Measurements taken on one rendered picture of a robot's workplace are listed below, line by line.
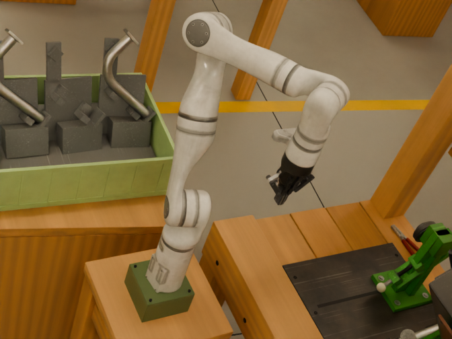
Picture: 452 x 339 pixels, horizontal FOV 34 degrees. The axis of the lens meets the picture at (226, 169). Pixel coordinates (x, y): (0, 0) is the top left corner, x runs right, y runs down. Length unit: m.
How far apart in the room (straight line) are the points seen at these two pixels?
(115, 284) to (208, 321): 0.27
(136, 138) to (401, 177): 0.86
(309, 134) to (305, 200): 2.17
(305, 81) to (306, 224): 0.86
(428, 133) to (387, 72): 2.69
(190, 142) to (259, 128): 2.38
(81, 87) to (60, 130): 0.15
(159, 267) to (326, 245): 0.64
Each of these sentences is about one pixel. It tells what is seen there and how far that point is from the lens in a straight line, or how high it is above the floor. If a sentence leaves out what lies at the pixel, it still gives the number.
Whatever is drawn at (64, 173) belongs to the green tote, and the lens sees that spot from 2.20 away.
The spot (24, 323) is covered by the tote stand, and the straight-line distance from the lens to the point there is 2.64.
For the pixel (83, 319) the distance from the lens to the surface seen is 2.23.
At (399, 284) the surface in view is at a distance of 2.23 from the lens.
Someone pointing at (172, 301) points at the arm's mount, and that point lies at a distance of 1.98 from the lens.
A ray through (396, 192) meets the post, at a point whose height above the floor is 1.00.
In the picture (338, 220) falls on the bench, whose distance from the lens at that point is 2.44.
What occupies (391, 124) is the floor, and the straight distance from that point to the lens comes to 4.55.
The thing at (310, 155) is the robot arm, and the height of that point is 1.48.
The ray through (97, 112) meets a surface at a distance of 2.39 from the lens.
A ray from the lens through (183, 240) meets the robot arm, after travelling 1.83.
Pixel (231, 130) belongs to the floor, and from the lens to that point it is 3.99.
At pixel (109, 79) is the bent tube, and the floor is 1.06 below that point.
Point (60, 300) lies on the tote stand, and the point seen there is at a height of 0.41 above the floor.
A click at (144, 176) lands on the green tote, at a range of 2.30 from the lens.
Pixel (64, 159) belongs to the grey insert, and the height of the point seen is 0.85.
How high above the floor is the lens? 2.50
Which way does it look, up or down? 42 degrees down
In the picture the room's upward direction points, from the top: 21 degrees clockwise
